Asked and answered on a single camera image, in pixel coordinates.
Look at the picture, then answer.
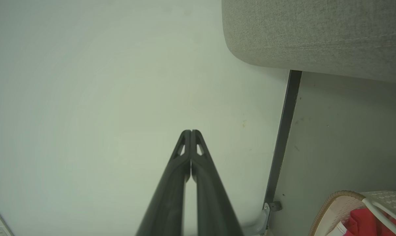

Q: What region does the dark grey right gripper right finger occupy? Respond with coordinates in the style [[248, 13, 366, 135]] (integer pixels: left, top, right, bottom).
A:
[[191, 130, 244, 236]]

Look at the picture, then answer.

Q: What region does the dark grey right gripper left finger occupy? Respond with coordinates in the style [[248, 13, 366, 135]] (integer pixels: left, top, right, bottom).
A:
[[135, 130, 191, 236]]

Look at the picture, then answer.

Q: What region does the red Bulls T-shirt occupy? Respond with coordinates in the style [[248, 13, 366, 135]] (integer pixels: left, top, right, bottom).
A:
[[327, 208, 396, 236]]

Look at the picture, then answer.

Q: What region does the grey fabric sofa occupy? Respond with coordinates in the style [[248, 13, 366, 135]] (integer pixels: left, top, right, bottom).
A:
[[221, 0, 396, 85]]

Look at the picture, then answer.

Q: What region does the cream perforated laundry basket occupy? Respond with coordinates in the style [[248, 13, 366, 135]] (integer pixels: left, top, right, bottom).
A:
[[309, 190, 396, 236]]

